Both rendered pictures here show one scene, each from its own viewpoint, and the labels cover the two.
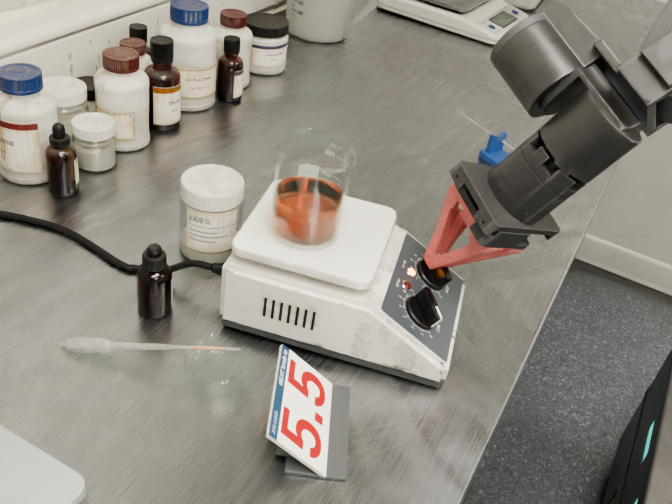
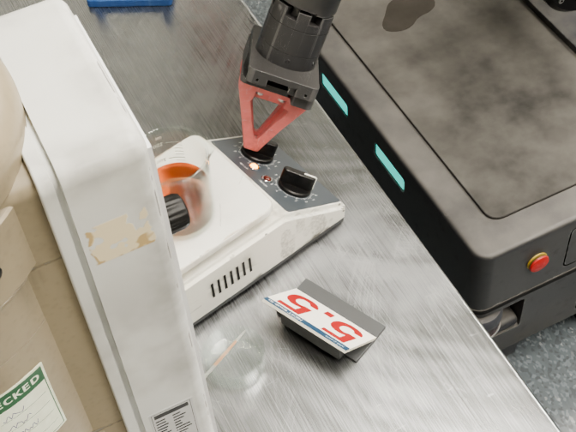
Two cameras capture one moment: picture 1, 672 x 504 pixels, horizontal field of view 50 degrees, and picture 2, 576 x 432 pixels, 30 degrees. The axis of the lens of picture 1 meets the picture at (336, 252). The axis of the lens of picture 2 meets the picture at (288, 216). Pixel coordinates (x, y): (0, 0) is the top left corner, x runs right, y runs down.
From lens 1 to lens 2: 54 cm
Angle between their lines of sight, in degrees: 35
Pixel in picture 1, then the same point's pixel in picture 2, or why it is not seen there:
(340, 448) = (358, 315)
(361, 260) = (244, 195)
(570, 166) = (329, 11)
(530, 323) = (318, 117)
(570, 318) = not seen: hidden behind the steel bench
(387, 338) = (303, 225)
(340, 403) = (318, 293)
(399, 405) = (341, 255)
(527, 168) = (300, 34)
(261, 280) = (203, 276)
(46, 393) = not seen: outside the picture
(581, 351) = not seen: hidden behind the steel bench
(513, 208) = (305, 66)
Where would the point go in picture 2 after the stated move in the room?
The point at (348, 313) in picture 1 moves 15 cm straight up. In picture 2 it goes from (272, 236) to (259, 120)
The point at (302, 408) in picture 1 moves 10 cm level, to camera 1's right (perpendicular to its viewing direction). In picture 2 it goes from (321, 319) to (392, 248)
